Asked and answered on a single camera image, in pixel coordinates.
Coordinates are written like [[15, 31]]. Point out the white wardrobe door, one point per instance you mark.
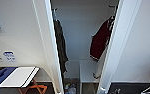
[[116, 50], [49, 50]]

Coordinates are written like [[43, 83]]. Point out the dark grey hanging garment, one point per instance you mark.
[[60, 43]]

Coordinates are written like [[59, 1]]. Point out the red jacket white sleeves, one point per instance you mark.
[[99, 40]]

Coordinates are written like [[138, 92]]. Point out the white inner shelf unit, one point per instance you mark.
[[87, 70]]

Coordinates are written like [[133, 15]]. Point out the pale perforated basket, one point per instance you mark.
[[67, 83]]

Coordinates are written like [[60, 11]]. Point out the pale clothes hanger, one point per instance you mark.
[[55, 16], [111, 18]]

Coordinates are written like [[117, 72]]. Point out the pale blue item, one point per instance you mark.
[[71, 90]]

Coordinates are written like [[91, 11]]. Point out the orange folding stand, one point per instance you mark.
[[32, 88]]

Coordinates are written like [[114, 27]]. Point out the white board black edge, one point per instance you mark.
[[19, 76]]

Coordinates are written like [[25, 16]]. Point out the black rail bracket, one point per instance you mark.
[[113, 5], [54, 10]]

